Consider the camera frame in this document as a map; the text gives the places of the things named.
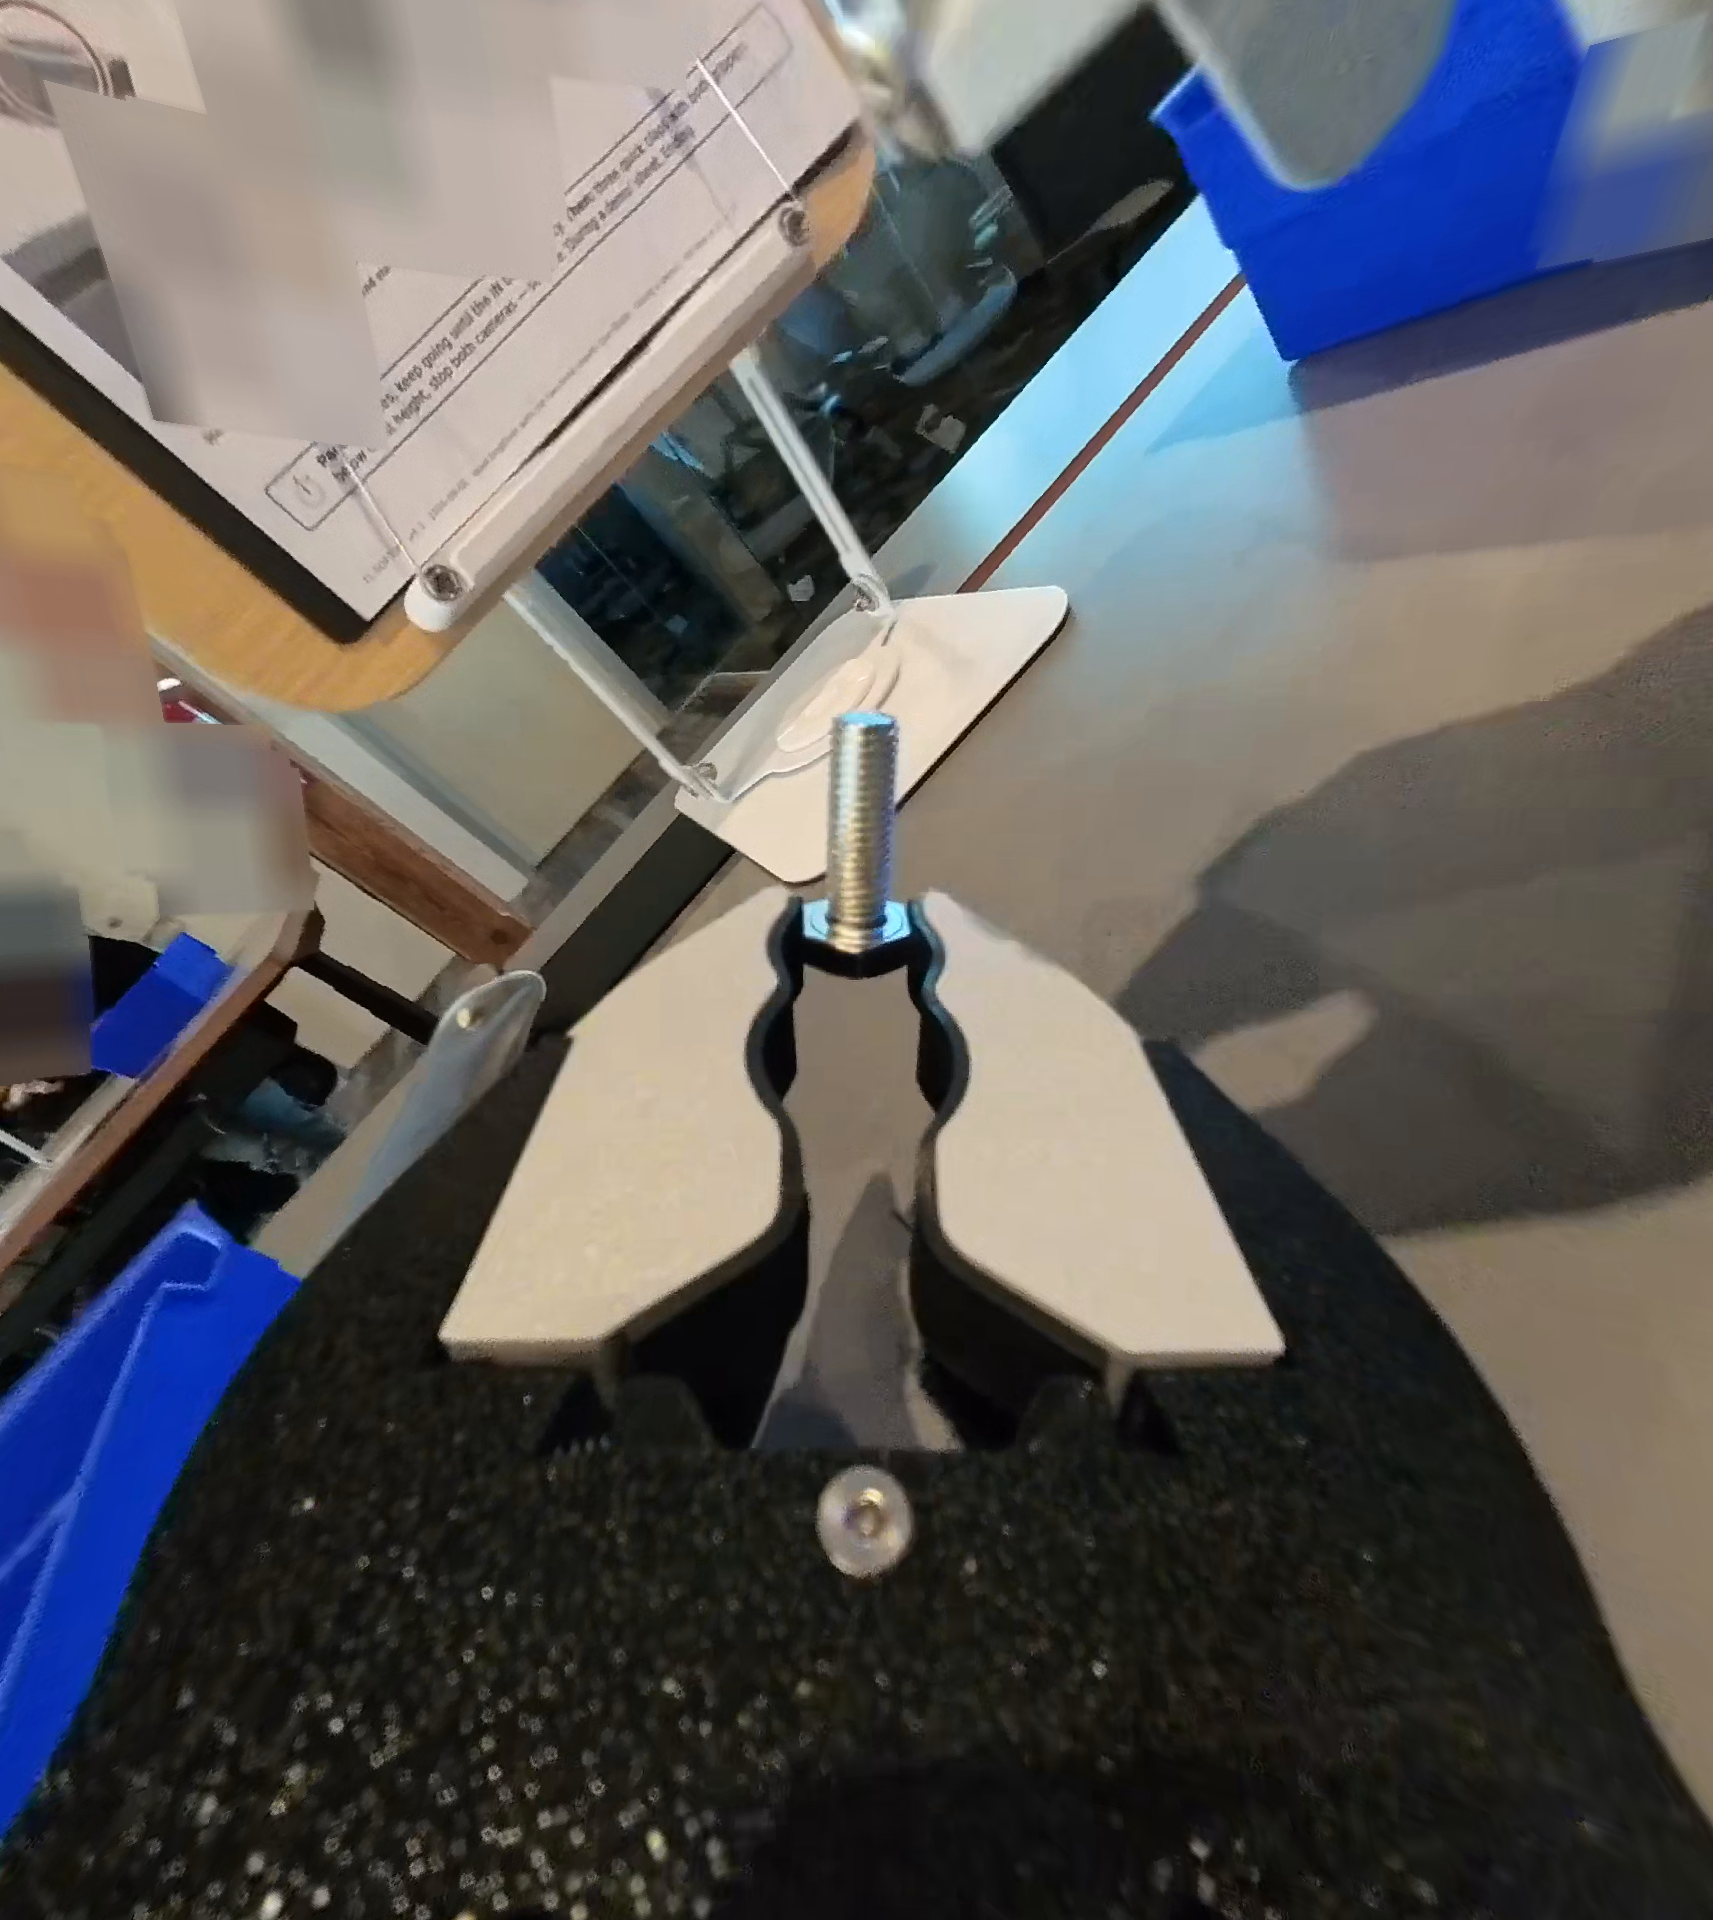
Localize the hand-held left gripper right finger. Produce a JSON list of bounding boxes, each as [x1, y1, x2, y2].
[[912, 887, 1290, 1372]]

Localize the printed instruction sheet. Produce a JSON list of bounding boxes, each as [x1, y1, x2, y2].
[[0, 0, 862, 625]]

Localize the steel hex bolt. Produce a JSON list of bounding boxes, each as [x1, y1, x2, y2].
[[790, 707, 919, 975]]

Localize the instruction sheet on wooden stand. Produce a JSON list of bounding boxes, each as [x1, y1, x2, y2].
[[0, 0, 1066, 887]]

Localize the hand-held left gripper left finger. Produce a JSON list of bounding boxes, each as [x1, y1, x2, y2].
[[442, 887, 812, 1364]]

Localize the blue plastic bin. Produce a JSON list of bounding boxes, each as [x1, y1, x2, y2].
[[93, 937, 236, 1074], [0, 1198, 303, 1920], [1156, 0, 1713, 360]]

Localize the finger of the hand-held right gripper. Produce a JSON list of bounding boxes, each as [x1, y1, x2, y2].
[[919, 0, 1200, 148], [1156, 0, 1459, 188]]

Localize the wood-edged desk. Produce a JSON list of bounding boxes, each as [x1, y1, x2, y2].
[[0, 908, 325, 1380]]

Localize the wooden support post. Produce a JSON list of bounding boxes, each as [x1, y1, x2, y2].
[[150, 676, 539, 968]]

